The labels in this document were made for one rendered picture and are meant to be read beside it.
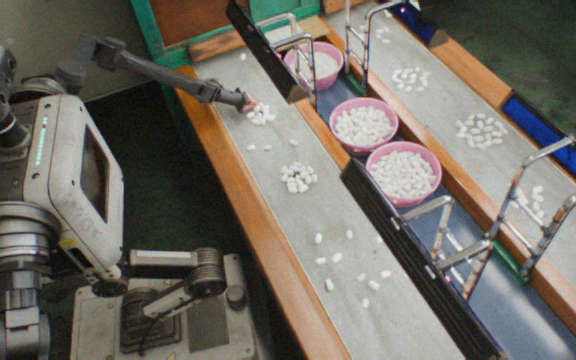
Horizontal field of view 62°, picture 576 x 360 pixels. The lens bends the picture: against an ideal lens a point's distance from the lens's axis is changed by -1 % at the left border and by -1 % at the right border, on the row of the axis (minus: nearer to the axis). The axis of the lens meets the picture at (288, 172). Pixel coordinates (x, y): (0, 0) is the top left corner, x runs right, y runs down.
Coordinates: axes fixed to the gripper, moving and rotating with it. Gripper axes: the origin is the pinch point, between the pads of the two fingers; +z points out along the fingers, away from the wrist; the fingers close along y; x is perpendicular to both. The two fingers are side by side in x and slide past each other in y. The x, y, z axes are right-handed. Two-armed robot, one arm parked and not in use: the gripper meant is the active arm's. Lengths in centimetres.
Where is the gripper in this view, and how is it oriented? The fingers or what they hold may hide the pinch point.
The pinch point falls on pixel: (255, 104)
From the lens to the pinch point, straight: 207.2
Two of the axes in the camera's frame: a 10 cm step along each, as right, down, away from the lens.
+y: -4.3, -6.8, 5.9
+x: -5.2, 7.2, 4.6
